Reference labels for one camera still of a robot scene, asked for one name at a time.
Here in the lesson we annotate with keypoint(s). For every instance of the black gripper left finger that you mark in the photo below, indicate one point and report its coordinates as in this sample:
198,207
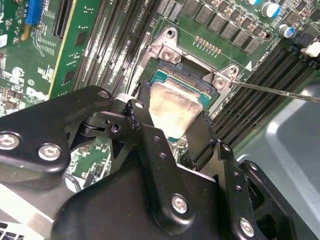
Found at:
50,125

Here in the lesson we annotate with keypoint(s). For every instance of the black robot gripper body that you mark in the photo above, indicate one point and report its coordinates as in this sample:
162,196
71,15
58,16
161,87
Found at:
112,210

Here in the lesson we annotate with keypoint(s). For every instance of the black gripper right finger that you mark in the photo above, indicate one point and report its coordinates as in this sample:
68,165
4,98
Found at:
237,190

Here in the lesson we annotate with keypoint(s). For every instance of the silver topped CPU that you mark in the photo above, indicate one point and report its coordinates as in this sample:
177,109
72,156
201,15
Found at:
175,107

